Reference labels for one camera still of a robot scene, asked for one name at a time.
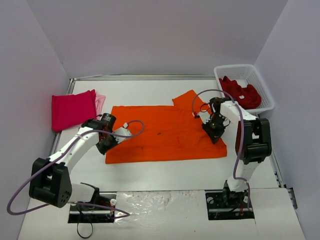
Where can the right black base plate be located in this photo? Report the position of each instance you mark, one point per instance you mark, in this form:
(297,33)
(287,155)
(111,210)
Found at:
(221,209)

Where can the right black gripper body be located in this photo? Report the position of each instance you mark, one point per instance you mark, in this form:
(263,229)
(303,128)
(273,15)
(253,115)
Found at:
(213,130)

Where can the white plastic basket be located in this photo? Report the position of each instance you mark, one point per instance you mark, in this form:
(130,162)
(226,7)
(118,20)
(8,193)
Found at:
(245,84)

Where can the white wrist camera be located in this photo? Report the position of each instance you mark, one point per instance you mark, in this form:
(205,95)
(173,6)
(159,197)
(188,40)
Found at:
(121,134)
(205,117)

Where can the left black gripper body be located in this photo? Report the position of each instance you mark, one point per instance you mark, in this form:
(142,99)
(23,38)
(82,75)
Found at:
(105,144)

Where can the dark red t shirt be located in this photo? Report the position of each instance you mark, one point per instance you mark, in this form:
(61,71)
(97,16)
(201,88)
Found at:
(247,97)

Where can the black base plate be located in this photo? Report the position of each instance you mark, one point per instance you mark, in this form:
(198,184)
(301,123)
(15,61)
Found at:
(93,215)
(221,209)

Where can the magenta folded t shirt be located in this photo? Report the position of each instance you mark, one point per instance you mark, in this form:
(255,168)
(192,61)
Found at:
(71,110)

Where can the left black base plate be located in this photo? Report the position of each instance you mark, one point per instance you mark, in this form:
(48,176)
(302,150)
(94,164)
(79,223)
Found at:
(93,215)

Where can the pink folded t shirt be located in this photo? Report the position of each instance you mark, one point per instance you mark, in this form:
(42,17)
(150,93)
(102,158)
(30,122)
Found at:
(99,103)

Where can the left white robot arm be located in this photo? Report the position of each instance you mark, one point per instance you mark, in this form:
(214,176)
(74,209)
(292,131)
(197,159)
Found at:
(53,184)

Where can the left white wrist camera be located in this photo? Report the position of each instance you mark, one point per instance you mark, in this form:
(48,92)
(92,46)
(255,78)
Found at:
(121,134)

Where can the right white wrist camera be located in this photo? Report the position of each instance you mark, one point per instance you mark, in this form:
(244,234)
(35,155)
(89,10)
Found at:
(205,117)

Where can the orange t shirt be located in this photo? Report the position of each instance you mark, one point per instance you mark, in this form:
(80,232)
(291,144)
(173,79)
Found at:
(168,133)

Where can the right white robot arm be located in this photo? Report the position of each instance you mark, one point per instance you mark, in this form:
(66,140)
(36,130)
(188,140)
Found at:
(252,145)

